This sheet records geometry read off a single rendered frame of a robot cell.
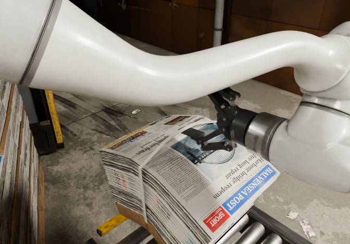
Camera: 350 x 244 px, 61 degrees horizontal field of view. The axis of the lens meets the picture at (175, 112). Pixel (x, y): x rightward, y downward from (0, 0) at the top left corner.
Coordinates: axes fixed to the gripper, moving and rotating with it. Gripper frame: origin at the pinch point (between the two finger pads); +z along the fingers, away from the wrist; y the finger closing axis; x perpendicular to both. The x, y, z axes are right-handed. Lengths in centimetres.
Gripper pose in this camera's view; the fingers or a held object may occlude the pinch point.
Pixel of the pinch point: (184, 104)
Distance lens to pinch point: 75.0
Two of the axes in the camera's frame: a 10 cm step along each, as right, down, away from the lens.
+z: -6.9, -2.9, 6.6
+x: 7.2, -3.2, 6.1
